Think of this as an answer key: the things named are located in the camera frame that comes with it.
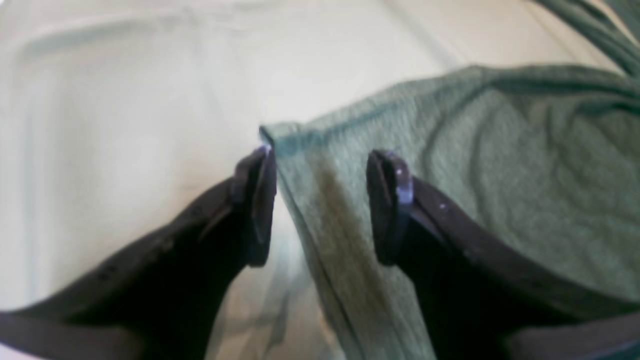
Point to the light green table cloth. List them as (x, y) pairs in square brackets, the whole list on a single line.
[(115, 114)]

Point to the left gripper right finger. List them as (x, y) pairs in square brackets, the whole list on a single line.
[(480, 299)]

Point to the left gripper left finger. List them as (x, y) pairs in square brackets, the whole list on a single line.
[(158, 297)]

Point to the green grey T-shirt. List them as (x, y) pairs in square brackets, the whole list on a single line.
[(545, 157)]

